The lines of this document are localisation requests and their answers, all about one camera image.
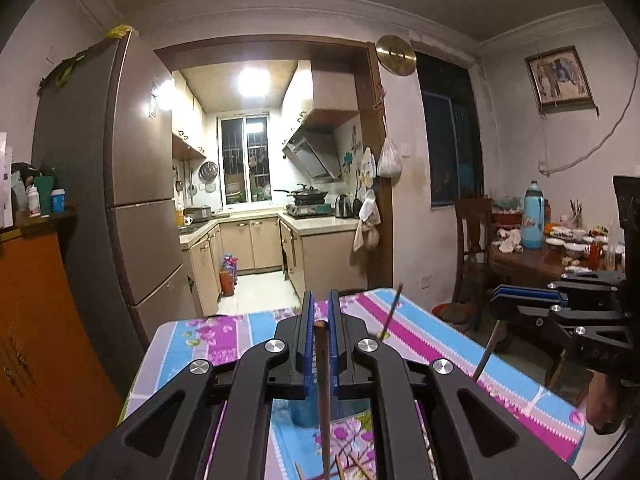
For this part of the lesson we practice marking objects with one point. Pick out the orange wooden cabinet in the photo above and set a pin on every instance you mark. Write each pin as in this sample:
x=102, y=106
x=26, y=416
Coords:
x=40, y=335

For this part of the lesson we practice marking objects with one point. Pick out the square ceiling light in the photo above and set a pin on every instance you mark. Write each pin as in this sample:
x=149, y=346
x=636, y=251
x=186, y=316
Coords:
x=253, y=81

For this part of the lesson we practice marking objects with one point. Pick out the dark brown chopstick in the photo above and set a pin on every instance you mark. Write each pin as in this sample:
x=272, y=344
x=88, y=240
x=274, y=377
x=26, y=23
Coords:
x=324, y=390

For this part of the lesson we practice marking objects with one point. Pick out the white hanging plastic bag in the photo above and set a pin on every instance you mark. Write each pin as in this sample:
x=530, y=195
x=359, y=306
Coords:
x=389, y=160

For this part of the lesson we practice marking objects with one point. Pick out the brown door frame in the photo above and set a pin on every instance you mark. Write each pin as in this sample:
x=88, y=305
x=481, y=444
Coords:
x=372, y=170

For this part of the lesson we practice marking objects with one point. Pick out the wooden chair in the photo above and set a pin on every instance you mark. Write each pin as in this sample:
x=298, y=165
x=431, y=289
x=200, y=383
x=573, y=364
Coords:
x=472, y=240

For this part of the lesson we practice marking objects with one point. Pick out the beige kitchen counter unit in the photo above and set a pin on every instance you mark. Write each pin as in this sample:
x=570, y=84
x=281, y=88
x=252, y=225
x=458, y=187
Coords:
x=320, y=255

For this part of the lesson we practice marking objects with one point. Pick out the steel kettle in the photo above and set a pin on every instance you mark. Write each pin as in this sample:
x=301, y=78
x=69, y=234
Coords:
x=343, y=206

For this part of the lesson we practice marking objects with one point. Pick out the round gold wall plate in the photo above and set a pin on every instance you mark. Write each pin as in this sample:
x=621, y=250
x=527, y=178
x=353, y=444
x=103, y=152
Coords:
x=396, y=55

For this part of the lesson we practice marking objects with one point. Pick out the beige wall cabinet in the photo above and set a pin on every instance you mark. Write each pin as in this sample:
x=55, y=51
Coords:
x=325, y=90

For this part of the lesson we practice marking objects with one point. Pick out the steel range hood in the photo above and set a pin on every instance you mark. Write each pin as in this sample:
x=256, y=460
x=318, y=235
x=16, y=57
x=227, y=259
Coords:
x=312, y=152

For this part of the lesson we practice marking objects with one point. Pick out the wooden dining table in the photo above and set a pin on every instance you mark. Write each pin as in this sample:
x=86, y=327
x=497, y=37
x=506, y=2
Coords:
x=530, y=265

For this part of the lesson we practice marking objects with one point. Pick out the gas stove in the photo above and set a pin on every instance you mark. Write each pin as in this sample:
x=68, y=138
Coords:
x=310, y=209

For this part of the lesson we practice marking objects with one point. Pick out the person's right hand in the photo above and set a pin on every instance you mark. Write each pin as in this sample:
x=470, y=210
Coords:
x=605, y=402

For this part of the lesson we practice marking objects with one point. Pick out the jar of chopsticks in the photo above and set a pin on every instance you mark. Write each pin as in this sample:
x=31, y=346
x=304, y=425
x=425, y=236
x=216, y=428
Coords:
x=577, y=216

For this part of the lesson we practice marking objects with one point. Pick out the dark window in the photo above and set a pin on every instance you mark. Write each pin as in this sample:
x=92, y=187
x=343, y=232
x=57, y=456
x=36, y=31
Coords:
x=447, y=135

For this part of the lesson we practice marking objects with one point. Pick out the green board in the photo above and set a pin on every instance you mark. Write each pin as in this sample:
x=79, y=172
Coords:
x=45, y=195

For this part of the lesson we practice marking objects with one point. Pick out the grey rice cooker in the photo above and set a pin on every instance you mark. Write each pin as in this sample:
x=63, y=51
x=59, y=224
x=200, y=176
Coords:
x=197, y=213

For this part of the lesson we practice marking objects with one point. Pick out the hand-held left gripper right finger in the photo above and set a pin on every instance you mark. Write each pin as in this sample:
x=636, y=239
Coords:
x=335, y=340

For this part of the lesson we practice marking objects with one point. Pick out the barred kitchen window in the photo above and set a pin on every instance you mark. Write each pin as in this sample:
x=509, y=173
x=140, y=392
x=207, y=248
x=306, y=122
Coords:
x=245, y=160

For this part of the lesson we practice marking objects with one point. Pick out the white wall switch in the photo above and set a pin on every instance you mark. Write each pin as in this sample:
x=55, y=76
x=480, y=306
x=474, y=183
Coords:
x=407, y=149

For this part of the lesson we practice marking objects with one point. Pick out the light wooden chopstick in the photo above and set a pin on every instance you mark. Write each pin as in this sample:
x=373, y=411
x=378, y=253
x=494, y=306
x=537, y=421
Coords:
x=300, y=472
x=340, y=467
x=361, y=467

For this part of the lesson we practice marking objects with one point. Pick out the yellow bag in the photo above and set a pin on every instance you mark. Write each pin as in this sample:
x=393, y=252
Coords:
x=120, y=31

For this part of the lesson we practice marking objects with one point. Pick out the black wok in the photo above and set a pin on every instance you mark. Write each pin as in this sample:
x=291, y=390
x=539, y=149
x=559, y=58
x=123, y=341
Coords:
x=307, y=193

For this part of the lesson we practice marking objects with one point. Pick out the blue thermos bottle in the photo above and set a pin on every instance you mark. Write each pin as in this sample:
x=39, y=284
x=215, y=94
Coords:
x=533, y=220

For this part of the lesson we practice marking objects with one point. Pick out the white bowl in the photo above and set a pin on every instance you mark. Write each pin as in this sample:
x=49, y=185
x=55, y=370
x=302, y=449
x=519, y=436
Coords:
x=555, y=245
x=574, y=251

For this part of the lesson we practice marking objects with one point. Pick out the striped floral tablecloth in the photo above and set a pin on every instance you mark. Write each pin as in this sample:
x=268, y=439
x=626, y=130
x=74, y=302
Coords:
x=425, y=322

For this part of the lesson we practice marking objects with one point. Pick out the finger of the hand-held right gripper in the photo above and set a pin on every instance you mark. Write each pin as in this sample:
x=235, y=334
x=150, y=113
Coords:
x=550, y=322
x=520, y=290

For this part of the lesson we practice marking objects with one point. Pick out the brown wooden chopstick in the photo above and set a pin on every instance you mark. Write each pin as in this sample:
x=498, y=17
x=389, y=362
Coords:
x=392, y=312
x=485, y=352

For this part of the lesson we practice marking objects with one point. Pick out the red stool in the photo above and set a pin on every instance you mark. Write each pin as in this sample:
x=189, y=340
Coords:
x=455, y=314

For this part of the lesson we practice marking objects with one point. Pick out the grey refrigerator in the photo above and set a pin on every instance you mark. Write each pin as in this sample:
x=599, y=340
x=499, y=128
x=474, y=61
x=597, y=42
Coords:
x=140, y=160

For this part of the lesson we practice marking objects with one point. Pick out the red basket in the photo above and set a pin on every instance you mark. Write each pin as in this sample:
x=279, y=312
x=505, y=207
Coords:
x=506, y=218

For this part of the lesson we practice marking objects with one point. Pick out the white cloth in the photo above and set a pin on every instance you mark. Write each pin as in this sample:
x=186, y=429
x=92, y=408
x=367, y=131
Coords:
x=509, y=241

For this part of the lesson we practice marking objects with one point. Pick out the beige kitchen base cabinets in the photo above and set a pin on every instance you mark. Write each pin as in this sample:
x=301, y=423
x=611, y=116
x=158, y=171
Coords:
x=250, y=245

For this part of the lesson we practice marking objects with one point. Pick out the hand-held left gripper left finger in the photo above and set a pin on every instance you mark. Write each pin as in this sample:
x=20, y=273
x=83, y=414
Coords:
x=306, y=340

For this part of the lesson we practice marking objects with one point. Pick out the framed elephant picture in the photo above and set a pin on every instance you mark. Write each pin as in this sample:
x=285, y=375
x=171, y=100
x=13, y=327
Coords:
x=559, y=76

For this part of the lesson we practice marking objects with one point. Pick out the white bottle red cap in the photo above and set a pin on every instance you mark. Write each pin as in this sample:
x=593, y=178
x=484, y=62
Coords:
x=33, y=204

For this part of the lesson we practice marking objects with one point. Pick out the hanging cloth bags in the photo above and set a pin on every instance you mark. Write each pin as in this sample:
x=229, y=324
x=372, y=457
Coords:
x=367, y=210

